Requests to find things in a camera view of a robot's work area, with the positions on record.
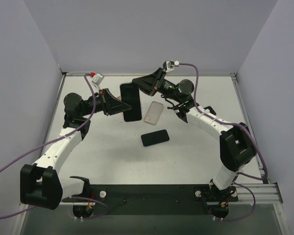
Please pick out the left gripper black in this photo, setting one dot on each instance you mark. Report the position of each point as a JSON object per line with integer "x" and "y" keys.
{"x": 106, "y": 102}

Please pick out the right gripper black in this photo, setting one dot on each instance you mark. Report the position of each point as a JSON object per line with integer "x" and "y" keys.
{"x": 158, "y": 82}

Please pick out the blue phone black screen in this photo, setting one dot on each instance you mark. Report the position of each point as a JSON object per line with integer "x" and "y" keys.
{"x": 154, "y": 138}

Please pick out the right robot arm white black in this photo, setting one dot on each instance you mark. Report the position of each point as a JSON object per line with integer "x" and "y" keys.
{"x": 236, "y": 148}

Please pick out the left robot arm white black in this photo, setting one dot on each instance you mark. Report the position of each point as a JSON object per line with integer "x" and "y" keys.
{"x": 40, "y": 184}

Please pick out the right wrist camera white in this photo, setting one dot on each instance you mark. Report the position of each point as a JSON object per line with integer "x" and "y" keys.
{"x": 170, "y": 65}

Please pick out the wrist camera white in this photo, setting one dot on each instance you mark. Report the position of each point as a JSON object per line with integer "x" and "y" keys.
{"x": 170, "y": 65}
{"x": 97, "y": 78}

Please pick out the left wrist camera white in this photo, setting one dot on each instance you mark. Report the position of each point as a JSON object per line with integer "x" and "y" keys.
{"x": 97, "y": 78}

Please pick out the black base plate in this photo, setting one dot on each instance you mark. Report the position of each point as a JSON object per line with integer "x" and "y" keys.
{"x": 159, "y": 199}

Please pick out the aluminium front rail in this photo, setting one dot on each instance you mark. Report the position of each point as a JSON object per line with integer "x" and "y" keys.
{"x": 246, "y": 193}

